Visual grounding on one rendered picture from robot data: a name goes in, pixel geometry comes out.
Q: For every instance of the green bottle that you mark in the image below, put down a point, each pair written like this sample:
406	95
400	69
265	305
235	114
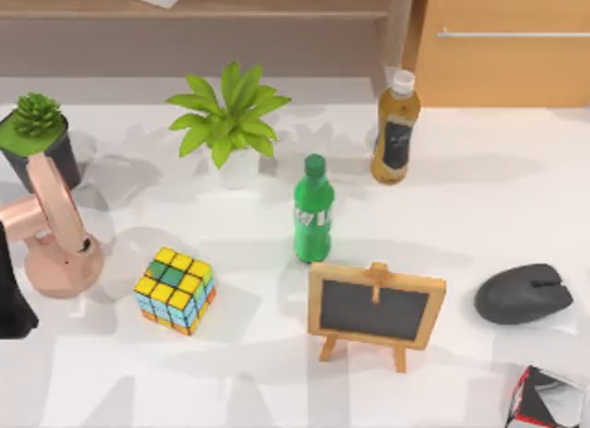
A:
313	216

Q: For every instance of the leafy plant in white pot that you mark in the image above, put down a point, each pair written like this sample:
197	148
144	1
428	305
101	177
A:
228	119

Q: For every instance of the amber bottle with black label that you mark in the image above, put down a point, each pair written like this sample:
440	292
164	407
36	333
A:
395	133

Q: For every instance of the framed blackboard on wooden easel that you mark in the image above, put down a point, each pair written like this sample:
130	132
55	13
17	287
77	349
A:
373	308

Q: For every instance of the colourful puzzle cube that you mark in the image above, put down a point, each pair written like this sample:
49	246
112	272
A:
177	289

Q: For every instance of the wooden open shelf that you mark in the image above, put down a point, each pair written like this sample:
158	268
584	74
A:
198	27

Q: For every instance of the pink desk fan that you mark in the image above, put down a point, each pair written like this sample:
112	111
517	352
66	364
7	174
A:
55	225

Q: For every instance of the black computer mouse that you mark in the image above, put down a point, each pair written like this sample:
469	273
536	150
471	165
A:
523	294

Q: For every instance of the wooden cupboard door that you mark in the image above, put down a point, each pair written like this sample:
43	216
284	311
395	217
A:
502	68

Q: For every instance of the succulent in black pot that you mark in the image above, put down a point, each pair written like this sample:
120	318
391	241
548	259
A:
41	137

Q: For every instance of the red black and white box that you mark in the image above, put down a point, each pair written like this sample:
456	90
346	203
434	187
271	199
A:
546	395

